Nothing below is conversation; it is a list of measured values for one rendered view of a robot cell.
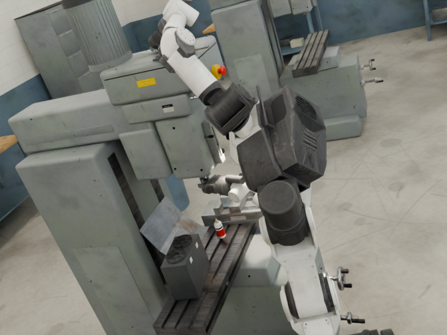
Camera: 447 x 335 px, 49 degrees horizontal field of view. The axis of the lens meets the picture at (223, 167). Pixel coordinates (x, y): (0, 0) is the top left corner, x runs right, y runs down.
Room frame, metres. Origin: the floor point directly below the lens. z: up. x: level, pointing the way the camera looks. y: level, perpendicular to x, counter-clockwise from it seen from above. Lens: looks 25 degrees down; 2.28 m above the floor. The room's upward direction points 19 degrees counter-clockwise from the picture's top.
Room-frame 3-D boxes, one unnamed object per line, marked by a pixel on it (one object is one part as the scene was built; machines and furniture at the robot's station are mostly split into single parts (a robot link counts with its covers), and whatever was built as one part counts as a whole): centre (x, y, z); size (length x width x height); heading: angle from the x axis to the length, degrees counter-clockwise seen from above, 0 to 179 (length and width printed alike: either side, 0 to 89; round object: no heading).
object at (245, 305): (2.12, 0.08, 0.43); 0.81 x 0.32 x 0.60; 62
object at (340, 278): (1.90, -0.34, 0.63); 0.16 x 0.12 x 0.12; 62
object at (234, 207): (2.24, -0.02, 1.02); 0.15 x 0.06 x 0.04; 155
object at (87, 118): (2.36, 0.55, 1.66); 0.80 x 0.23 x 0.20; 62
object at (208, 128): (2.08, 0.01, 1.45); 0.04 x 0.04 x 0.21; 62
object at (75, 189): (2.42, 0.65, 0.78); 0.50 x 0.47 x 1.56; 62
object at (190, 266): (1.83, 0.30, 1.03); 0.22 x 0.12 x 0.20; 160
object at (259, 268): (2.13, 0.10, 0.79); 0.50 x 0.35 x 0.12; 62
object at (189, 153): (2.13, 0.11, 1.47); 0.21 x 0.19 x 0.32; 152
